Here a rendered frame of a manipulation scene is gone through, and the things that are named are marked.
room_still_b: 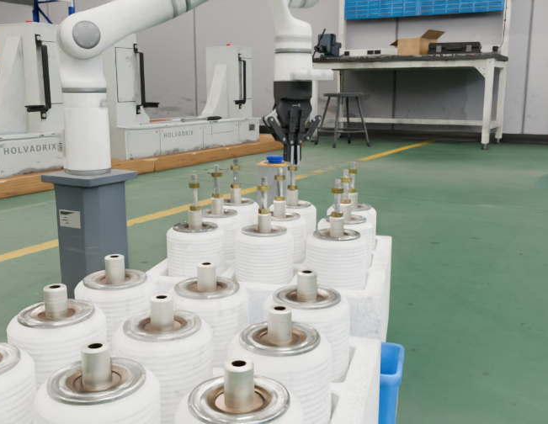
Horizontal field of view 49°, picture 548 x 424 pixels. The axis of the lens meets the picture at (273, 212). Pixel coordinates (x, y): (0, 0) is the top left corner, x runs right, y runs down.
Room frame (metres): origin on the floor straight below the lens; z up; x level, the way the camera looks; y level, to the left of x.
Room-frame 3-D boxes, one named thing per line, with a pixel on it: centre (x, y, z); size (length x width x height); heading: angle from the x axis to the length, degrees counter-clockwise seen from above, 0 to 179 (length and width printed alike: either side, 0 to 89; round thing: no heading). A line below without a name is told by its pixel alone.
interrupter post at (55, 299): (0.59, 0.22, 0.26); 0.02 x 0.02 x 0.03
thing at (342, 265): (0.93, -0.10, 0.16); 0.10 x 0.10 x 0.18
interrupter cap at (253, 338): (0.53, -0.01, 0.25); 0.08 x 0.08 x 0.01
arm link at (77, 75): (1.31, 0.40, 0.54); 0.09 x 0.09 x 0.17; 27
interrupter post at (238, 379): (0.41, 0.03, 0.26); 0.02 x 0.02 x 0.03
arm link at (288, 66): (1.18, -0.05, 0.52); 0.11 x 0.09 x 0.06; 33
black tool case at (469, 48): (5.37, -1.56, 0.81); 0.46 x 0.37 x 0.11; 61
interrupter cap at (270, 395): (0.41, 0.03, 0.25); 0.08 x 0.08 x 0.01
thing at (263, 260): (0.96, 0.02, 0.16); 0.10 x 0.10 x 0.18
